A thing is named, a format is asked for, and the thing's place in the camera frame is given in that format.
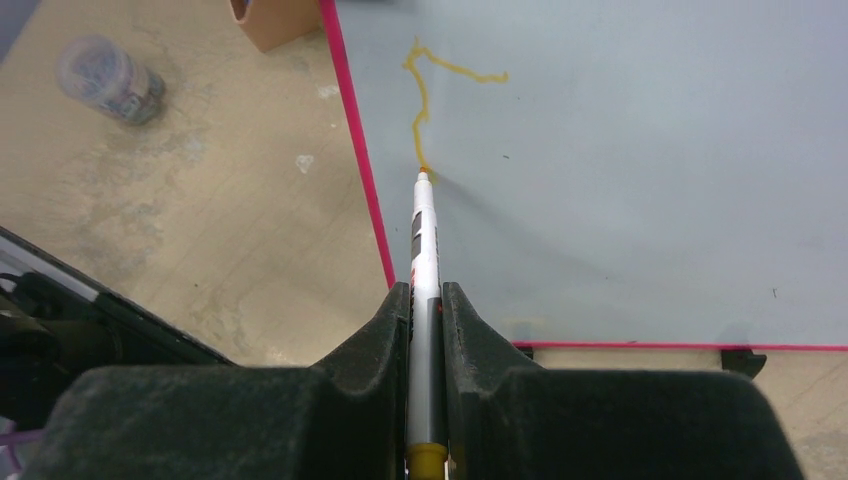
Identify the pink framed whiteboard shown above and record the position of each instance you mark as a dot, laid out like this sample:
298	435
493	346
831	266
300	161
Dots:
616	173

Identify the orange plastic file organizer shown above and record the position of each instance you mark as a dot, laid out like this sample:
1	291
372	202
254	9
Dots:
269	24

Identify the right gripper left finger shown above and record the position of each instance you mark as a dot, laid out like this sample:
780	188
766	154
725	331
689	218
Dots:
339	418

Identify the whiteboard wire stand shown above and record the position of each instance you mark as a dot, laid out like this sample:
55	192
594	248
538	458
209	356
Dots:
741	361

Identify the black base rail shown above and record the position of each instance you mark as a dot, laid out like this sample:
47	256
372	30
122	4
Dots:
57	323

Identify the clear plastic jar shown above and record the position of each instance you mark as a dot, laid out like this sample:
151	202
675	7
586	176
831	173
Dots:
101	75

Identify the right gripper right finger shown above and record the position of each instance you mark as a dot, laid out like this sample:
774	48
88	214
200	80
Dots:
511	418

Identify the white marker pen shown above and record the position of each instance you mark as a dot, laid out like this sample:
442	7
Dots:
426	410

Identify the yellow marker cap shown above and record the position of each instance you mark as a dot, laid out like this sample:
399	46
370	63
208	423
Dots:
426	461

